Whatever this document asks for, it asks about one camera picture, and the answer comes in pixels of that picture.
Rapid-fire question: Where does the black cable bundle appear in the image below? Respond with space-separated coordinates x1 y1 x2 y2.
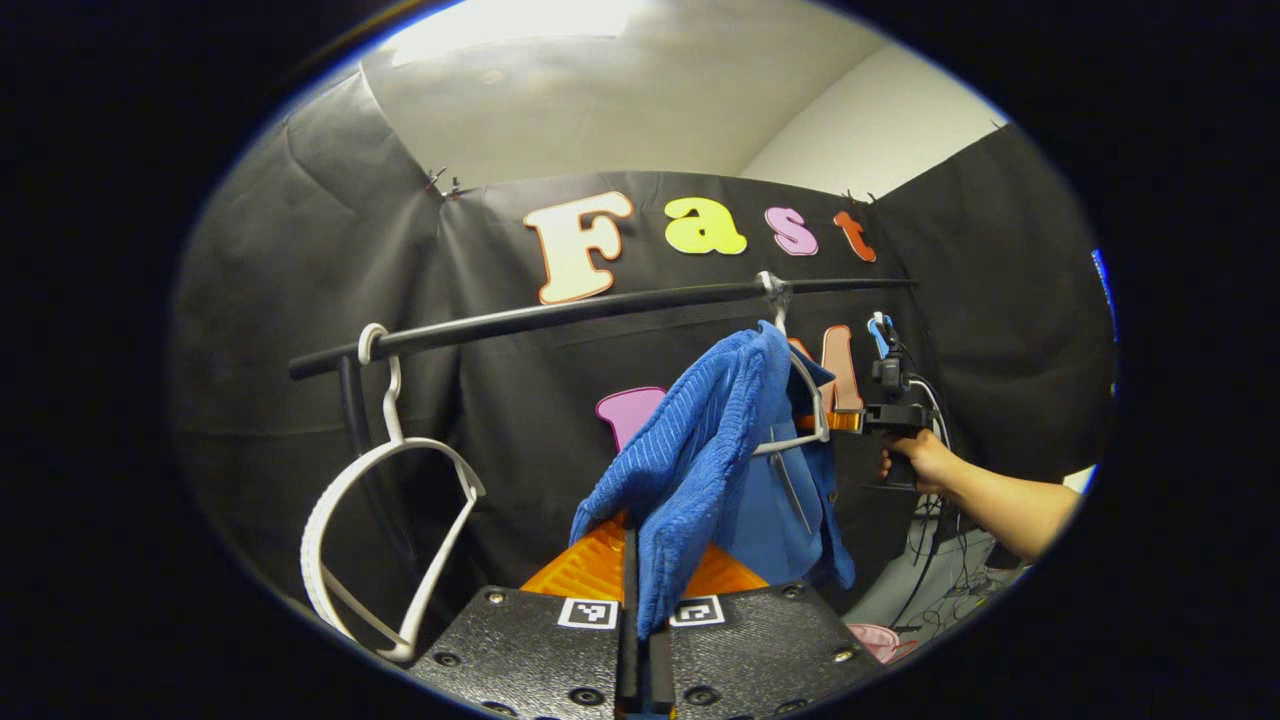
888 490 1003 633

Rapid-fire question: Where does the computer monitor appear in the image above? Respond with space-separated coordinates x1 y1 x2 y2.
1090 248 1120 343

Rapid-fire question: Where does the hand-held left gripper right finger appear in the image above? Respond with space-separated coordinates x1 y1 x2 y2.
648 543 888 720

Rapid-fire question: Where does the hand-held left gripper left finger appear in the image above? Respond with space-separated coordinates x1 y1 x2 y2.
408 510 642 720

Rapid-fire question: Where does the blue corduroy shirt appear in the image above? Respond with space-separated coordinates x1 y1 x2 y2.
569 319 858 642

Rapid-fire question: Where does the black clothes rack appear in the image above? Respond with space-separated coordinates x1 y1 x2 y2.
288 277 918 593

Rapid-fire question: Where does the pink laundry hamper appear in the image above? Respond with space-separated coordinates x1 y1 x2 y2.
846 622 923 665

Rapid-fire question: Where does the white plastic clothes hanger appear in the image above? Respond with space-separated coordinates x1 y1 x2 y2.
750 270 834 458
299 322 488 665

